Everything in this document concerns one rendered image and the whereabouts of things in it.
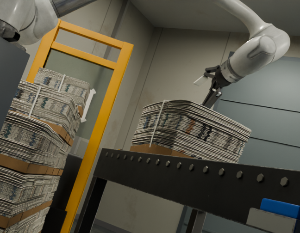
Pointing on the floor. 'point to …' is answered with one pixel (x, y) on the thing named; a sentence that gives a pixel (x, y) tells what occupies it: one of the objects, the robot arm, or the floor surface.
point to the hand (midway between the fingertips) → (196, 96)
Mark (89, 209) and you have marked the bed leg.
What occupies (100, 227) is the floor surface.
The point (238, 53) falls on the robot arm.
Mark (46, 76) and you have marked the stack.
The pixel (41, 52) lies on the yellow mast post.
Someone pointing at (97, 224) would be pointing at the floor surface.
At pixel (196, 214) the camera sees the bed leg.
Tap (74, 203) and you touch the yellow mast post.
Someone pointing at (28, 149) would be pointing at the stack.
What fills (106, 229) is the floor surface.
